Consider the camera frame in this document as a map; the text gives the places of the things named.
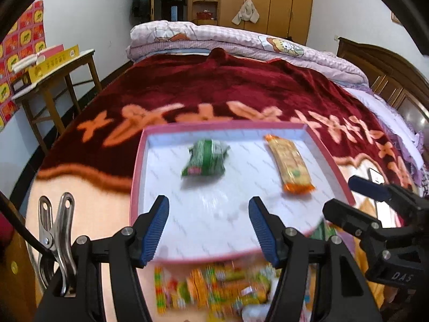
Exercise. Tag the folded pink checked quilt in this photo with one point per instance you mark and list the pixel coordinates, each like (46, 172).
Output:
(214, 38)

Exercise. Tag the wooden side table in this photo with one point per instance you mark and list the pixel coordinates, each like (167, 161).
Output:
(50, 87)

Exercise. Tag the green snack packet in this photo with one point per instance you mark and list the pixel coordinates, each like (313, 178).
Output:
(204, 159)

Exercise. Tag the hanging beige towel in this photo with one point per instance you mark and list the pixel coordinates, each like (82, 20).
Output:
(246, 11)

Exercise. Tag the metal spring clip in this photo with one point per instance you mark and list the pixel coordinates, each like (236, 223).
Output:
(57, 234)

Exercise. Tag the yellow cardboard box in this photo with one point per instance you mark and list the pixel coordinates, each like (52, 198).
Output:
(53, 63)

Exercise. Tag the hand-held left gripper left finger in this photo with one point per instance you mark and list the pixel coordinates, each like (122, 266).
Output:
(156, 231)

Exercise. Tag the pink cardboard box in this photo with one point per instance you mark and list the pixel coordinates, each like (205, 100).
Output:
(52, 52)

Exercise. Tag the dark wooden headboard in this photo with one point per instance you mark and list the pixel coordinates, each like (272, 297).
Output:
(378, 67)

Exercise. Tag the wooden wardrobe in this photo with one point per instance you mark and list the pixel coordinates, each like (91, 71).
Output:
(278, 0)

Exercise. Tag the pile of mixed snack packets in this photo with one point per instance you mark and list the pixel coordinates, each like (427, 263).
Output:
(214, 285)

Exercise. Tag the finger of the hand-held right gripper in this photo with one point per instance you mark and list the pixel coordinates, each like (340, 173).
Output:
(348, 216)
(367, 186)

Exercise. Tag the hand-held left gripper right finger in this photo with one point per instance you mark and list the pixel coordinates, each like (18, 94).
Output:
(263, 229)

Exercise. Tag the purple bed sheet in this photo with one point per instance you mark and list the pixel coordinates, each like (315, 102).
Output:
(398, 127)

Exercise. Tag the hanging dark coat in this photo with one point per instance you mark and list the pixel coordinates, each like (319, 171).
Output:
(139, 0)

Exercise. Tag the orange cracker packet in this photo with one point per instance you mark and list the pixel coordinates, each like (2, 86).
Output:
(290, 164)

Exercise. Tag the red and yellow wall poster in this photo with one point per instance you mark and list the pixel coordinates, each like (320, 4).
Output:
(30, 30)

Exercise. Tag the pink cardboard tray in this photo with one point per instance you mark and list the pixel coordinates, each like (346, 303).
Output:
(207, 214)

